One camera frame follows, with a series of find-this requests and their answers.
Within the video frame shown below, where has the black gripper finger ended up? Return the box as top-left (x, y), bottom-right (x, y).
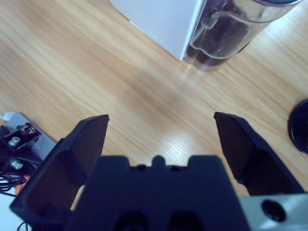
top-left (9, 115), bottom-right (110, 226)
top-left (213, 112), bottom-right (306, 197)

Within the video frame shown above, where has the white capsule coffee machine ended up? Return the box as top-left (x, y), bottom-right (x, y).
top-left (109, 0), bottom-right (205, 61)

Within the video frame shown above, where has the black capsule holder with rods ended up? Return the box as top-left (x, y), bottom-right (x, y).
top-left (288, 99), bottom-right (308, 154)

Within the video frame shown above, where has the clear water tank black lid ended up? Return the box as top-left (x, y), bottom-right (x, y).
top-left (184, 0), bottom-right (303, 72)

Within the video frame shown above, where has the metal bracket with cables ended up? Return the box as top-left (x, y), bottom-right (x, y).
top-left (0, 112), bottom-right (57, 174)

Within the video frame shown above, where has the black cable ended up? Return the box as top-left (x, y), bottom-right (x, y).
top-left (0, 172), bottom-right (31, 194)

